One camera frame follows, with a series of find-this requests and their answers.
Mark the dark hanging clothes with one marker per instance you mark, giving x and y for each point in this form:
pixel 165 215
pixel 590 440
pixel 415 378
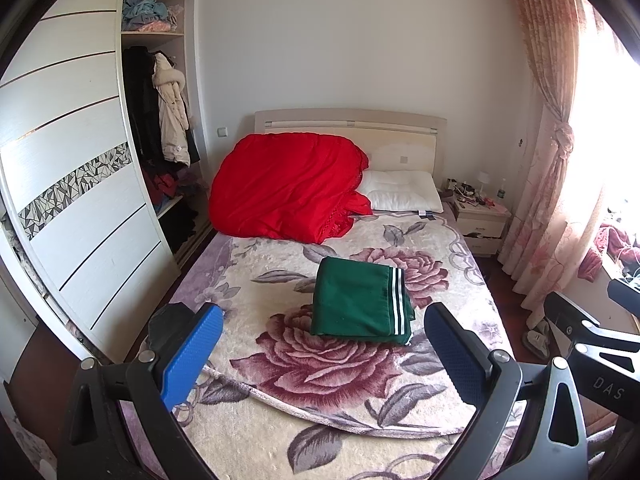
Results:
pixel 137 100

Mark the grey slipper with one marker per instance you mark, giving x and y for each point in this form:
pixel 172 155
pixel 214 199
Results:
pixel 534 345
pixel 541 329

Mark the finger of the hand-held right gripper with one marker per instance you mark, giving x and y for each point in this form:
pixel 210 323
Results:
pixel 625 291
pixel 570 312

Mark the red quilt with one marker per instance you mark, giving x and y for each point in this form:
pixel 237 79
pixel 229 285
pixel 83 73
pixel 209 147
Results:
pixel 280 185

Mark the cluster of cosmetic jars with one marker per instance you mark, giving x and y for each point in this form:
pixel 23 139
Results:
pixel 470 192

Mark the green varsity jacket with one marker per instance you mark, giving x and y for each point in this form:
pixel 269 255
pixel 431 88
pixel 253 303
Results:
pixel 350 300

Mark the black clothes heap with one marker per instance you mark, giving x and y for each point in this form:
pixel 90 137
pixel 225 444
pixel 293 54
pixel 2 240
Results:
pixel 182 230

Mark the beige hanging coat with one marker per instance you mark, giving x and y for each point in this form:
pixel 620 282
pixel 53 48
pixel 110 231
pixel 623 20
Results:
pixel 170 110

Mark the folded clothes pile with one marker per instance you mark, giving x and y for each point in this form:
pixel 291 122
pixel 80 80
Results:
pixel 145 12

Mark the maroon knit garment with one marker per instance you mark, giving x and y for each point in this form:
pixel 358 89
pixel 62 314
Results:
pixel 597 255

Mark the white sliding-door wardrobe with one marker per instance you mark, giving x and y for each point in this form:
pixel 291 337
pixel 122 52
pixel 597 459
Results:
pixel 75 160

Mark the white wall switch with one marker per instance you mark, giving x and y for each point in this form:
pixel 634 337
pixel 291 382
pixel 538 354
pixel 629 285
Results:
pixel 221 132

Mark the white pillow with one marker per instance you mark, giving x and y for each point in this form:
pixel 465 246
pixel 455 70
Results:
pixel 400 190

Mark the black garment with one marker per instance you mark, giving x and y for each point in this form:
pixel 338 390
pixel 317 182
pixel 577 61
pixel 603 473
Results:
pixel 167 325

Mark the small white table lamp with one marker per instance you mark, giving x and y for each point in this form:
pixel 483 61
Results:
pixel 482 179

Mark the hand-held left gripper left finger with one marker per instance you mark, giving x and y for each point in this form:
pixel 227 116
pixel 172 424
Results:
pixel 190 355

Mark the red clothes heap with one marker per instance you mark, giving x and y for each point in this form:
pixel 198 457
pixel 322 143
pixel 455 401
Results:
pixel 162 187

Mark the beige wooden bed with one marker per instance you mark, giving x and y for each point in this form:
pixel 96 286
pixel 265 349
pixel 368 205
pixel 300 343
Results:
pixel 350 120

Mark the floral plush blanket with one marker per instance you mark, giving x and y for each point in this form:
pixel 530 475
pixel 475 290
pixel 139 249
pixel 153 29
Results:
pixel 260 260

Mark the pink floral curtain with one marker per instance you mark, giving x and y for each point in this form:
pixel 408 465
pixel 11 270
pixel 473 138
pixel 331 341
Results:
pixel 545 210

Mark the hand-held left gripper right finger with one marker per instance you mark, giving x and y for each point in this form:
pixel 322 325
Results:
pixel 457 355

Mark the white bay window ledge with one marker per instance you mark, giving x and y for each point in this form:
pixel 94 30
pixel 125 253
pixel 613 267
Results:
pixel 587 287

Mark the white nightstand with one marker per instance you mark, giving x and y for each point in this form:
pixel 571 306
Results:
pixel 480 225

